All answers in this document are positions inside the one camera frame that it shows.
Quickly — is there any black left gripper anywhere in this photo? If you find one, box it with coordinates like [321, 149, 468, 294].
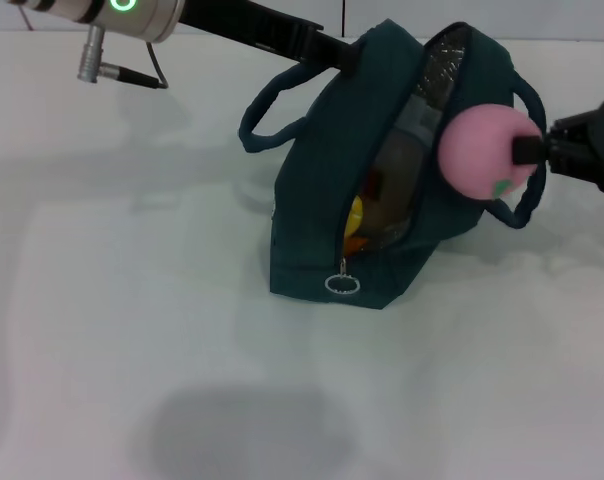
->
[178, 0, 358, 77]

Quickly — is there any clear food box blue lid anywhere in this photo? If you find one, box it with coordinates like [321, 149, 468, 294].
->
[364, 94, 446, 241]

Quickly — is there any yellow banana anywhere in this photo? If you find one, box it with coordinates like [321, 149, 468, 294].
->
[342, 195, 367, 251]

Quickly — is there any left arm connector cable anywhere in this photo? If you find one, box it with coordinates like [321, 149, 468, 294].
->
[76, 24, 169, 91]

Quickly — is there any pink toy peach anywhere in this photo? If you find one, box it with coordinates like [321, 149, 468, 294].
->
[436, 105, 546, 201]

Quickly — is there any dark teal lunch bag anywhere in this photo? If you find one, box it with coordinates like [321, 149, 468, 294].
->
[237, 18, 547, 311]

